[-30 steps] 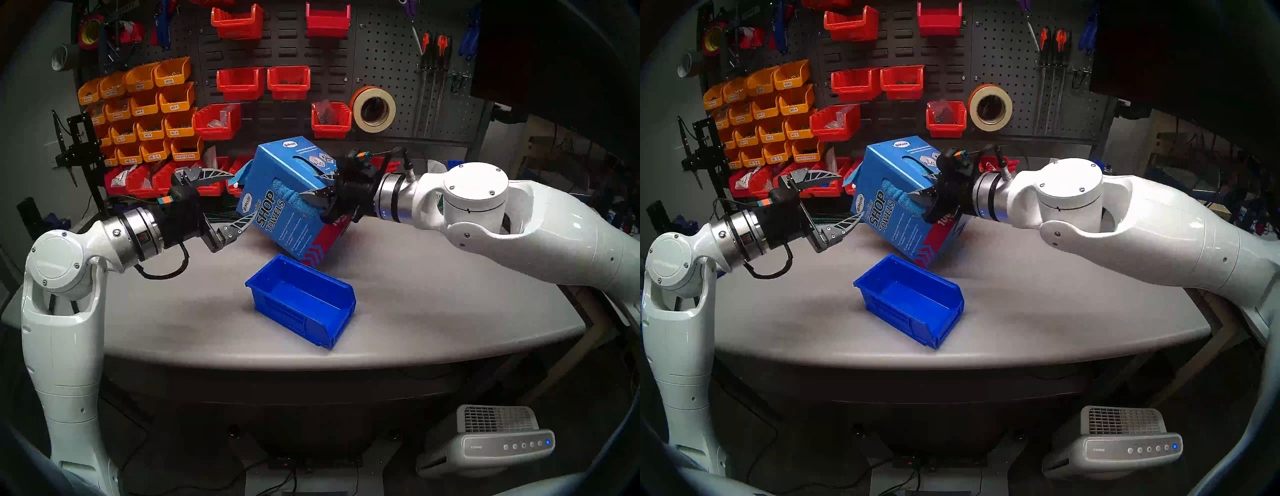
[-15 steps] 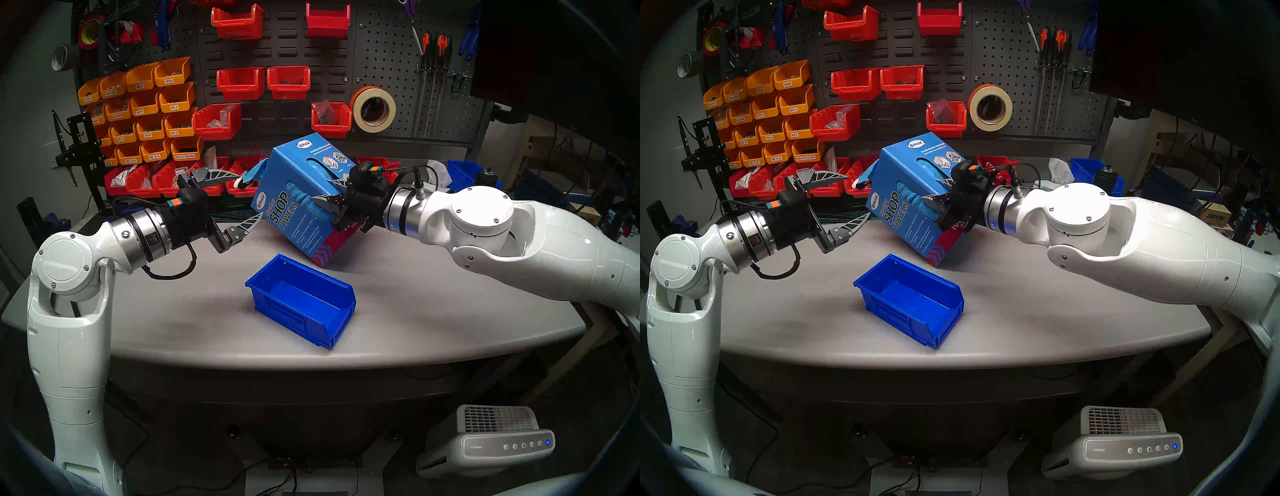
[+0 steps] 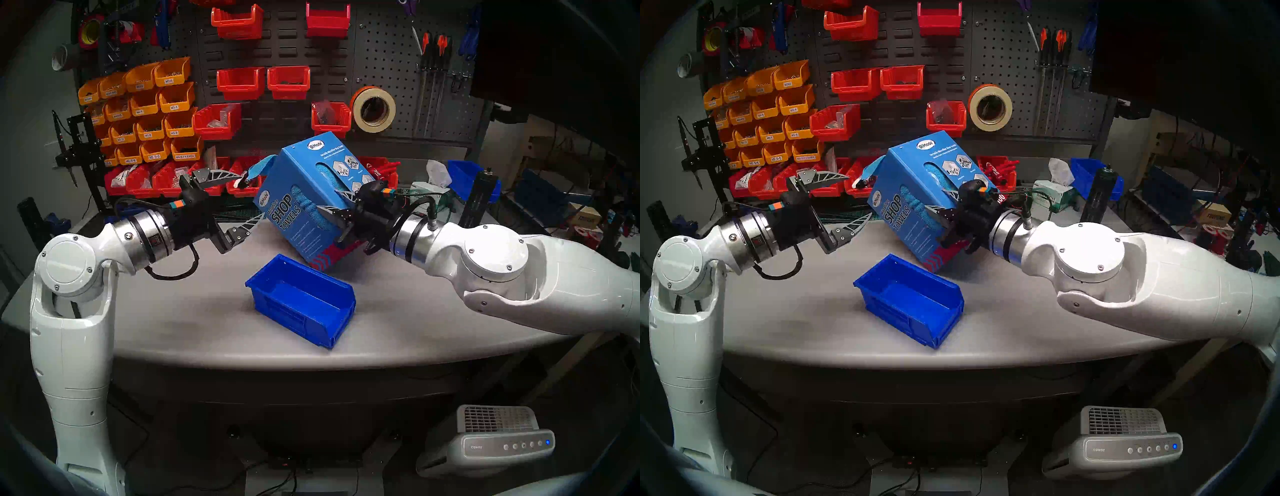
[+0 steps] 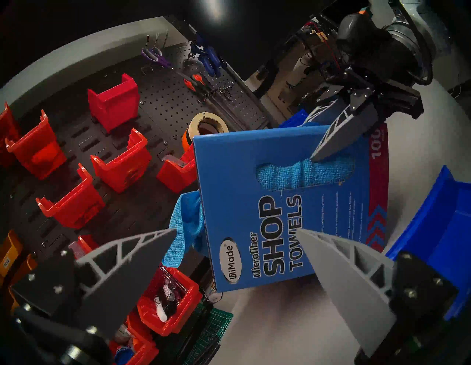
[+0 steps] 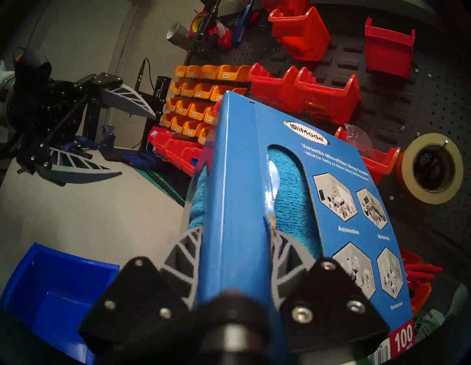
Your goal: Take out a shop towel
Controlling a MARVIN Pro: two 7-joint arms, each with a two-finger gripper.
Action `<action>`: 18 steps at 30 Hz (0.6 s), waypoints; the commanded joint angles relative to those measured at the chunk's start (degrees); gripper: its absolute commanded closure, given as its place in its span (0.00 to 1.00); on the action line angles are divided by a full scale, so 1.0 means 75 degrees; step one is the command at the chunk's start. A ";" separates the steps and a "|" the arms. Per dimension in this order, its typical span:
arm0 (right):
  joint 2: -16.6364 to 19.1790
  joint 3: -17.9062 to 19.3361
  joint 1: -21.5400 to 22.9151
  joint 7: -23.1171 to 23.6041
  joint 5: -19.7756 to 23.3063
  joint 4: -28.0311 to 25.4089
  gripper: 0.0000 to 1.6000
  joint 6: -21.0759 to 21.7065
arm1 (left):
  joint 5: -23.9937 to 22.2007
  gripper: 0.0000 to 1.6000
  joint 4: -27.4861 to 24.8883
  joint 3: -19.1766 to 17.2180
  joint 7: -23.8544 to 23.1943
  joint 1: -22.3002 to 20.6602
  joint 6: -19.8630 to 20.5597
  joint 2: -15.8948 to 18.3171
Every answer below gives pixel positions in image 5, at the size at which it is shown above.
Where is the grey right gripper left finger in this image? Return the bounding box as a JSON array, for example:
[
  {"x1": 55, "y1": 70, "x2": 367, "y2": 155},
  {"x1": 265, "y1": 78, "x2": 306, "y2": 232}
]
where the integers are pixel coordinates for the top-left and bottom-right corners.
[{"x1": 78, "y1": 227, "x2": 203, "y2": 356}]

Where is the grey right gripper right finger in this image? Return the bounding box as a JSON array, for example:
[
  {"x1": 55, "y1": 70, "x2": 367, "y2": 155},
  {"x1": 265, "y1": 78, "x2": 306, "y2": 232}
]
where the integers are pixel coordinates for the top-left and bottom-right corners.
[{"x1": 273, "y1": 231, "x2": 390, "y2": 354}]

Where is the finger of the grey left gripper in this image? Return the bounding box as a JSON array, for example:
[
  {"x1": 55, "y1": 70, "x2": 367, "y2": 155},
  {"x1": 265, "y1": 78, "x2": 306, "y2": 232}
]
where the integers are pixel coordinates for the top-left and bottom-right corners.
[
  {"x1": 75, "y1": 73, "x2": 157, "y2": 120},
  {"x1": 16, "y1": 144, "x2": 123, "y2": 187}
]

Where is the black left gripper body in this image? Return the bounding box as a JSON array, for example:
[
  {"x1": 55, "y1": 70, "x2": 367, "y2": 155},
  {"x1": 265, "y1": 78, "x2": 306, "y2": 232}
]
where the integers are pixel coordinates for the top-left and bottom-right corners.
[{"x1": 6, "y1": 79, "x2": 100, "y2": 151}]

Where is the blue shop towel box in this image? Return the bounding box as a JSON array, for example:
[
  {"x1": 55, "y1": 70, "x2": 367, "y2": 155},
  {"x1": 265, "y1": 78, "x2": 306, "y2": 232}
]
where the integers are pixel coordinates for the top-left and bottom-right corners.
[{"x1": 184, "y1": 91, "x2": 415, "y2": 365}]

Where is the blue towel stack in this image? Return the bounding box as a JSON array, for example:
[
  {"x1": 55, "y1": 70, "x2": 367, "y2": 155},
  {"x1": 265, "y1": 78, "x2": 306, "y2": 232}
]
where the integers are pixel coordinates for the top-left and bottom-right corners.
[{"x1": 188, "y1": 145, "x2": 322, "y2": 259}]

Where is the black metal stand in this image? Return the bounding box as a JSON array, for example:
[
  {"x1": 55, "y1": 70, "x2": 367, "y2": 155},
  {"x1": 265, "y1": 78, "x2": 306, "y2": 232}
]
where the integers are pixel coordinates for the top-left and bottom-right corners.
[{"x1": 134, "y1": 58, "x2": 172, "y2": 151}]

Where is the blue bar clamp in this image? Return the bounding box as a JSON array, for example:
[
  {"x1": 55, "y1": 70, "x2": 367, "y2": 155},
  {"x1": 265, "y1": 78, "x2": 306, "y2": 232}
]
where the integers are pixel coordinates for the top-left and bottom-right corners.
[
  {"x1": 121, "y1": 149, "x2": 159, "y2": 168},
  {"x1": 100, "y1": 125, "x2": 116, "y2": 149}
]

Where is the blue plastic storage bin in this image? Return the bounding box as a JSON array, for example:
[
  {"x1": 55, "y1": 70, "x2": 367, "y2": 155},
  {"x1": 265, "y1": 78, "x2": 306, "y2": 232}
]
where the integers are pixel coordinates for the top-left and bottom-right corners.
[{"x1": 0, "y1": 242, "x2": 120, "y2": 365}]

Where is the green cutting mat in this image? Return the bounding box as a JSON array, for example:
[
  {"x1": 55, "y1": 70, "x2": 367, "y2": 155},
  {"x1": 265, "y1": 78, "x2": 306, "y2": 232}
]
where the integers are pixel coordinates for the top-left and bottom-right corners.
[{"x1": 134, "y1": 167, "x2": 186, "y2": 206}]

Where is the green white Kimtech wipes box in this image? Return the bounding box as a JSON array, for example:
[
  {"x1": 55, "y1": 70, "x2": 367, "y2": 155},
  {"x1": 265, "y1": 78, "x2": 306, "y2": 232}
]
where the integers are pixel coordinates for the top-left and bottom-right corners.
[{"x1": 416, "y1": 309, "x2": 457, "y2": 343}]

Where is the red yellow tape roll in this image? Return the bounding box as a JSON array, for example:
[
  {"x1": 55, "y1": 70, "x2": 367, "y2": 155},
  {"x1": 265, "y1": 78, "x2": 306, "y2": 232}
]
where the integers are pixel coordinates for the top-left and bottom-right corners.
[{"x1": 190, "y1": 11, "x2": 210, "y2": 37}]

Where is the red white hand tool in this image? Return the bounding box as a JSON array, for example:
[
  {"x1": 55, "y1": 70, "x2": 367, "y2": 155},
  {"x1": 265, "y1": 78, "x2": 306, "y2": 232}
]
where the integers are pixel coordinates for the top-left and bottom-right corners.
[{"x1": 210, "y1": 20, "x2": 234, "y2": 50}]

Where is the black bar clamp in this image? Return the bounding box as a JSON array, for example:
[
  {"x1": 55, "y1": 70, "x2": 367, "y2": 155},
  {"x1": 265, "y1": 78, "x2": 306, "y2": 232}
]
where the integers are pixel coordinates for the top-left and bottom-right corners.
[{"x1": 191, "y1": 0, "x2": 223, "y2": 56}]

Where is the cream masking tape roll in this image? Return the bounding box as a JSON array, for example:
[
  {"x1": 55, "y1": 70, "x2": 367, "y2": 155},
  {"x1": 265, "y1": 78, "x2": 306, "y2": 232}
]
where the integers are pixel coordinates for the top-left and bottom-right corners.
[{"x1": 399, "y1": 133, "x2": 464, "y2": 205}]

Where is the clear plastic parts bag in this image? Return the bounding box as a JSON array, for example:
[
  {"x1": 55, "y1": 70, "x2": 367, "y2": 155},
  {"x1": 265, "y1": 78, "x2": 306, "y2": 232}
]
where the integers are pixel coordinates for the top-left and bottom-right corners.
[{"x1": 344, "y1": 123, "x2": 376, "y2": 159}]

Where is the black perforated pegboard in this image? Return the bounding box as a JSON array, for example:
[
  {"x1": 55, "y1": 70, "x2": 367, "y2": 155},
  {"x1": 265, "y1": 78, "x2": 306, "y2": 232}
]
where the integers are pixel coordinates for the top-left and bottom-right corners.
[{"x1": 401, "y1": 55, "x2": 471, "y2": 258}]

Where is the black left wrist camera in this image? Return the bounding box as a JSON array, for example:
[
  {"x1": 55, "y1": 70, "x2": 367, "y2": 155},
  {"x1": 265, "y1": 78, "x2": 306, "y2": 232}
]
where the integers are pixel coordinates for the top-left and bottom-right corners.
[{"x1": 12, "y1": 47, "x2": 53, "y2": 91}]

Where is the grey duct tape roll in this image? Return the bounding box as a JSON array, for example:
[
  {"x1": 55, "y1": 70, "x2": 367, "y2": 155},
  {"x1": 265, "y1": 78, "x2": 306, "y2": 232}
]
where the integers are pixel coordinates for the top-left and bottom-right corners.
[{"x1": 166, "y1": 21, "x2": 190, "y2": 48}]

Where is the blue handled hand tool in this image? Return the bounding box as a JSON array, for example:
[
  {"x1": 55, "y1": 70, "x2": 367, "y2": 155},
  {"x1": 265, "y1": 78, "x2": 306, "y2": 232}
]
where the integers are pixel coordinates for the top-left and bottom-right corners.
[{"x1": 232, "y1": 0, "x2": 254, "y2": 39}]

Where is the black louvered wall panel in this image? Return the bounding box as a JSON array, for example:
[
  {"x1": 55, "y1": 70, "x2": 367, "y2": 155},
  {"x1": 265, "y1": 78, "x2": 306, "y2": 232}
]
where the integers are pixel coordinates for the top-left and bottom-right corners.
[{"x1": 254, "y1": 0, "x2": 420, "y2": 155}]

